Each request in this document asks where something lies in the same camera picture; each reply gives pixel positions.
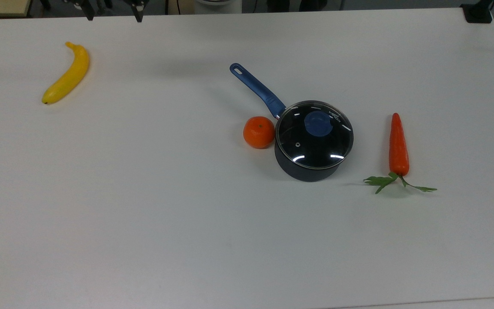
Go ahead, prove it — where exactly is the glass lid with blue knob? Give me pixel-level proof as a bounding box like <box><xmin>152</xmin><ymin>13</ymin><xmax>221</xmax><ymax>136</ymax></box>
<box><xmin>275</xmin><ymin>100</ymin><xmax>354</xmax><ymax>169</ymax></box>

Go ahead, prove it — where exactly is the orange mandarin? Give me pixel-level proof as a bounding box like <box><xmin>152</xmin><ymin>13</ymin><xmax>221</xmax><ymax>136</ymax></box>
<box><xmin>243</xmin><ymin>116</ymin><xmax>276</xmax><ymax>150</ymax></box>

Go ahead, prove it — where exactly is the black clamp mount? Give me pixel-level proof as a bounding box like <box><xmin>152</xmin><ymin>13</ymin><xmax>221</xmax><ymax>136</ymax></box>
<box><xmin>460</xmin><ymin>0</ymin><xmax>494</xmax><ymax>24</ymax></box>

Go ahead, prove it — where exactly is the dark saucepan with blue handle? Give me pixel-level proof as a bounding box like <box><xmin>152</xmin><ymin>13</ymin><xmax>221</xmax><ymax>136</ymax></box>
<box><xmin>229</xmin><ymin>63</ymin><xmax>354</xmax><ymax>183</ymax></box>

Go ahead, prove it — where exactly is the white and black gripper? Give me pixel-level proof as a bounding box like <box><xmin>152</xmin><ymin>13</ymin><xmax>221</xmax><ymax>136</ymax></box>
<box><xmin>63</xmin><ymin>0</ymin><xmax>148</xmax><ymax>23</ymax></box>

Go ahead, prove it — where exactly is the yellow banana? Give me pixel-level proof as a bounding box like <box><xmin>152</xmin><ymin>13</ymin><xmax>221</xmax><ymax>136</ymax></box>
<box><xmin>42</xmin><ymin>41</ymin><xmax>90</xmax><ymax>105</ymax></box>

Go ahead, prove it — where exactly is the orange carrot with green leaves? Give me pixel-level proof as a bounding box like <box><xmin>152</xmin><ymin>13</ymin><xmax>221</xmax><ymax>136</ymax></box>
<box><xmin>363</xmin><ymin>112</ymin><xmax>438</xmax><ymax>195</ymax></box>

